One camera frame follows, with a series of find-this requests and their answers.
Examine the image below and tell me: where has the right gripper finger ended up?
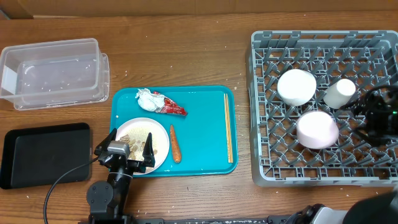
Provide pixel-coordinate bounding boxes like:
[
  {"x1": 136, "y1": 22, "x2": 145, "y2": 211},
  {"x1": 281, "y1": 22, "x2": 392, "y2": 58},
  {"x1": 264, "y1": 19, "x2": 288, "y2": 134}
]
[
  {"x1": 340, "y1": 98, "x2": 366, "y2": 111},
  {"x1": 353, "y1": 126, "x2": 378, "y2": 145}
]

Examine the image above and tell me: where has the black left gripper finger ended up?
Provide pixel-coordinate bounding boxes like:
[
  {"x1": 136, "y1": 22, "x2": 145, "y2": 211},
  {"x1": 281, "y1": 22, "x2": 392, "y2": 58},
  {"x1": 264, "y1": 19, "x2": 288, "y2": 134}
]
[
  {"x1": 142, "y1": 133, "x2": 155, "y2": 167},
  {"x1": 94, "y1": 128, "x2": 117, "y2": 156}
]

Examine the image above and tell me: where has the white cup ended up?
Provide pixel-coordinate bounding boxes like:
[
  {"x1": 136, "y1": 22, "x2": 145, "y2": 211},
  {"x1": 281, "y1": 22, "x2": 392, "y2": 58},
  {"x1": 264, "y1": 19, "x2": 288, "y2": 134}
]
[{"x1": 323, "y1": 79, "x2": 356, "y2": 109}]

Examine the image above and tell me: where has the pink bowl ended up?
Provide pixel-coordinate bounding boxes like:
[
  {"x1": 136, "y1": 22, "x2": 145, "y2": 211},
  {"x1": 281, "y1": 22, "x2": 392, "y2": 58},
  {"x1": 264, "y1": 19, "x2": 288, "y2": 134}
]
[{"x1": 297, "y1": 111, "x2": 339, "y2": 149}]

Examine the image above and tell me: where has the red snack wrapper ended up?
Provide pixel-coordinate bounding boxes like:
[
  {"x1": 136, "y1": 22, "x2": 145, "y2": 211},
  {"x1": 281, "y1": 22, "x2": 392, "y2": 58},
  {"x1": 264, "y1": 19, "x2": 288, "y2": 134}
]
[{"x1": 154, "y1": 91, "x2": 187, "y2": 116}]

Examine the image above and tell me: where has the white tissue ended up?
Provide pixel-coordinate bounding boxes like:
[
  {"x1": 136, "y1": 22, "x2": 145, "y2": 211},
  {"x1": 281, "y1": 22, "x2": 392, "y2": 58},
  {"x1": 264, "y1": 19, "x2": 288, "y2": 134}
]
[{"x1": 136, "y1": 88, "x2": 165, "y2": 113}]

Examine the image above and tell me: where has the white bowl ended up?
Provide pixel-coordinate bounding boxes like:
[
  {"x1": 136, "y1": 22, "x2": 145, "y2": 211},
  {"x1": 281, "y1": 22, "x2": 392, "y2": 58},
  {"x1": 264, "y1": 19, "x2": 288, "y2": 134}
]
[{"x1": 277, "y1": 69, "x2": 317, "y2": 106}]

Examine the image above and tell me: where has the wooden chopstick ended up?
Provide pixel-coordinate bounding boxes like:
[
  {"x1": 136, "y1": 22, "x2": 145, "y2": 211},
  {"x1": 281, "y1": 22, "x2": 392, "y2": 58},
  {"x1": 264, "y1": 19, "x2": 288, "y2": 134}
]
[
  {"x1": 224, "y1": 93, "x2": 233, "y2": 163},
  {"x1": 223, "y1": 93, "x2": 233, "y2": 163}
]

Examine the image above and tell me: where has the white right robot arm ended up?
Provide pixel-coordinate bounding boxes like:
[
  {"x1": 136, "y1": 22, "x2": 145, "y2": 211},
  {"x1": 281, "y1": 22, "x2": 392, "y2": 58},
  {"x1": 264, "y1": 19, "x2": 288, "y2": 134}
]
[{"x1": 134, "y1": 85, "x2": 397, "y2": 224}]

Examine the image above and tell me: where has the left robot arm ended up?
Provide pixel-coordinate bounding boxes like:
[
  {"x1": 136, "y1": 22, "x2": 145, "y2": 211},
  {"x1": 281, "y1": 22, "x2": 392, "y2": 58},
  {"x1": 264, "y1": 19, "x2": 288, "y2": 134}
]
[{"x1": 86, "y1": 128, "x2": 155, "y2": 224}]

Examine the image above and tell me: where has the pink plate with food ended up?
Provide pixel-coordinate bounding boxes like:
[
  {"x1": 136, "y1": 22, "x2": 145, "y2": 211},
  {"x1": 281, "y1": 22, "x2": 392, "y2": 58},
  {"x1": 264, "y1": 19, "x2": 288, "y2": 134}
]
[{"x1": 116, "y1": 118, "x2": 170, "y2": 174}]

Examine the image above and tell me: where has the orange carrot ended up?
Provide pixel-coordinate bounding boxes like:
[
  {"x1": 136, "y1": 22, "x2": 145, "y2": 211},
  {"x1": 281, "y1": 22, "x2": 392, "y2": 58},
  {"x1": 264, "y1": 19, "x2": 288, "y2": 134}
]
[{"x1": 170, "y1": 124, "x2": 182, "y2": 163}]

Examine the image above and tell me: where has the teal plastic tray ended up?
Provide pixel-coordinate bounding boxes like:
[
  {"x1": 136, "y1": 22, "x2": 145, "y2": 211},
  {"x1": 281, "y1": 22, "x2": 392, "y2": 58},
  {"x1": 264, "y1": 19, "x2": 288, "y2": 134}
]
[{"x1": 110, "y1": 86, "x2": 238, "y2": 177}]

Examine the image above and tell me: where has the grey dish rack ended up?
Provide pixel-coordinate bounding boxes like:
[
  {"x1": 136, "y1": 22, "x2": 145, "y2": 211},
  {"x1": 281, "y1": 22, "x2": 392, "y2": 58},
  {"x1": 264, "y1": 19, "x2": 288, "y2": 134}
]
[{"x1": 246, "y1": 30, "x2": 397, "y2": 187}]

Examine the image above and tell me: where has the black tray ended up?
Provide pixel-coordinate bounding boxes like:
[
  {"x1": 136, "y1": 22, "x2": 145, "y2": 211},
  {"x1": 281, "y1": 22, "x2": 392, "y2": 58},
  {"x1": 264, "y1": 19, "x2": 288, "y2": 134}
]
[{"x1": 1, "y1": 123, "x2": 92, "y2": 189}]

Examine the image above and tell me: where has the clear plastic bin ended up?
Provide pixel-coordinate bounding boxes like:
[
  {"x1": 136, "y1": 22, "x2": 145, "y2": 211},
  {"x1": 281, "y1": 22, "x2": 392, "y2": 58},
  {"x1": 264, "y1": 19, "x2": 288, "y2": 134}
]
[{"x1": 1, "y1": 38, "x2": 110, "y2": 111}]

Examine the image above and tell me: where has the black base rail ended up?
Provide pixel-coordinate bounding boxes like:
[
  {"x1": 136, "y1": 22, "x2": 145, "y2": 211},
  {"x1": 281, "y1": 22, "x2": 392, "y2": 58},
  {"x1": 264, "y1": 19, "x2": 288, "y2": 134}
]
[{"x1": 132, "y1": 215, "x2": 290, "y2": 224}]

